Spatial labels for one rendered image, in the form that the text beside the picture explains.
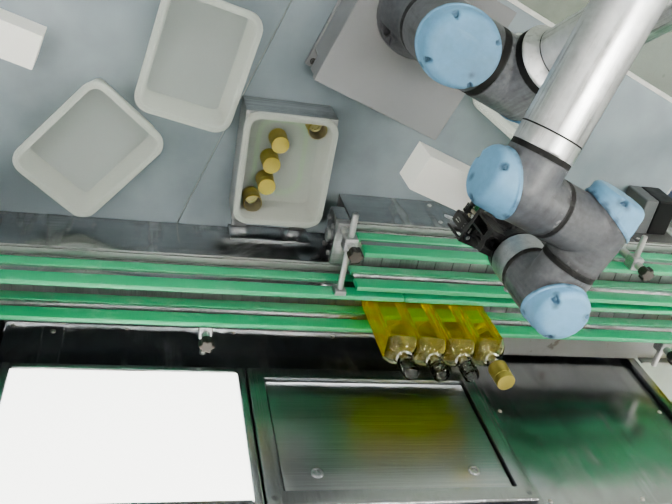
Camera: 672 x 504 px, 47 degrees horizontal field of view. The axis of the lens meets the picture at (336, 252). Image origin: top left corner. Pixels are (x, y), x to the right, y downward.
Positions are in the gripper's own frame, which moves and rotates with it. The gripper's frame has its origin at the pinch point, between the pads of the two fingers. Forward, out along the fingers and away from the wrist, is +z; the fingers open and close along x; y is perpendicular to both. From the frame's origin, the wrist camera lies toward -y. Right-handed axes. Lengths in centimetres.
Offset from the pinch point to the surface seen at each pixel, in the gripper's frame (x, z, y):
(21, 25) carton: 15, 29, 72
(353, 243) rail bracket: 20.6, 12.0, 8.5
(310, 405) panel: 49.0, 1.0, 3.7
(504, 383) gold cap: 26.5, -7.0, -22.3
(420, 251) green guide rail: 17.8, 14.5, -5.5
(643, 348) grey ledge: 21, 21, -75
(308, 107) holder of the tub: 6.5, 31.5, 22.0
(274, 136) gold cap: 13.6, 28.9, 25.9
